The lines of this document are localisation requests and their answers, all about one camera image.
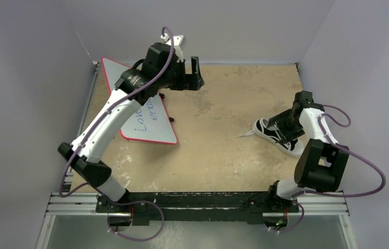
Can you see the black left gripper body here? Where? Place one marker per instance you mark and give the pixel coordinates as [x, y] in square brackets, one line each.
[181, 80]

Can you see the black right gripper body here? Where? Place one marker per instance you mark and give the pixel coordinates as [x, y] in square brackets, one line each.
[281, 127]

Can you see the black and white sneaker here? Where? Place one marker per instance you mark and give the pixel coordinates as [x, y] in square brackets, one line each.
[293, 148]

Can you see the white shoelace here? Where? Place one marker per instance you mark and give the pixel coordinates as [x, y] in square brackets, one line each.
[249, 133]

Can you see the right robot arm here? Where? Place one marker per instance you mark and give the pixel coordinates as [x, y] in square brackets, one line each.
[321, 165]

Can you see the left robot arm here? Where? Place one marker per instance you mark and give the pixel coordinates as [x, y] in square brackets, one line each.
[162, 68]

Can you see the pink-framed whiteboard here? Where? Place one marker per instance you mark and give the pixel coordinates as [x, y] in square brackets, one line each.
[148, 124]

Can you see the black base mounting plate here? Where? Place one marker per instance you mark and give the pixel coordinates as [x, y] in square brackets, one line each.
[254, 208]

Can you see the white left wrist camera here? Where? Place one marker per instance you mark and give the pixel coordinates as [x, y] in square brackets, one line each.
[179, 42]

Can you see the aluminium frame rail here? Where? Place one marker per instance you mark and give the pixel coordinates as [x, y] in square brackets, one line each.
[87, 204]

